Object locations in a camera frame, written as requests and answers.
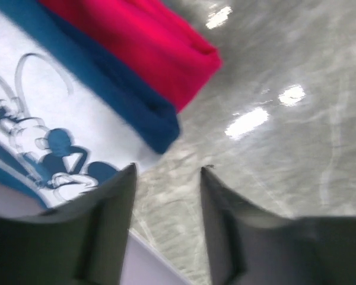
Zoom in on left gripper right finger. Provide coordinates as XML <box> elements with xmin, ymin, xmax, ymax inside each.
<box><xmin>200</xmin><ymin>167</ymin><xmax>356</xmax><ymax>284</ymax></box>

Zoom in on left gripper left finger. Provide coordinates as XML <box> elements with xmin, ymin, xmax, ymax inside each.
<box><xmin>0</xmin><ymin>164</ymin><xmax>137</xmax><ymax>284</ymax></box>

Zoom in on blue t-shirt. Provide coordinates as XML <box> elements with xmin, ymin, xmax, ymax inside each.
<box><xmin>0</xmin><ymin>1</ymin><xmax>180</xmax><ymax>208</ymax></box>

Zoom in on folded pink t-shirt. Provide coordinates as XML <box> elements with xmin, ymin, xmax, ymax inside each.
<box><xmin>41</xmin><ymin>0</ymin><xmax>222</xmax><ymax>112</ymax></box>

